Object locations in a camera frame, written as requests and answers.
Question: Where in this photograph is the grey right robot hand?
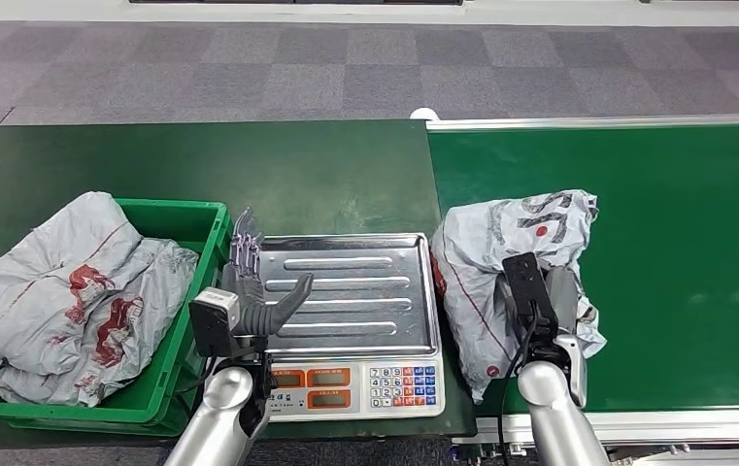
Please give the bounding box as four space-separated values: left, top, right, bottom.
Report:
546 265 584 338

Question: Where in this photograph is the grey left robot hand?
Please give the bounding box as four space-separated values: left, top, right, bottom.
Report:
221 207 316 338

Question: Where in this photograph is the grey package with black print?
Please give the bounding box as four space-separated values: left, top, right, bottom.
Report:
429 187 608 405

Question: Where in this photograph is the green plastic basket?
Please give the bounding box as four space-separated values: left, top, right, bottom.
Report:
0 197 234 439

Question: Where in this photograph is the electronic scale with steel tray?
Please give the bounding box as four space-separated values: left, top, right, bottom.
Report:
250 232 446 424

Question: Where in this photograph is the green belt conveyor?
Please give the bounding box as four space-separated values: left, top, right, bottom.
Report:
426 114 739 466

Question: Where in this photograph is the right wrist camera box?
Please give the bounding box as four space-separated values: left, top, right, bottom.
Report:
502 251 560 349

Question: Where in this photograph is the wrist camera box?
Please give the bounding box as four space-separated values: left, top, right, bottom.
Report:
502 251 560 349
187 287 242 359

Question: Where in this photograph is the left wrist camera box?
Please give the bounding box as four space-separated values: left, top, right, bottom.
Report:
187 287 242 359

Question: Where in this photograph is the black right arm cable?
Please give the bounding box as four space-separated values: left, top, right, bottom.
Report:
496 308 541 466

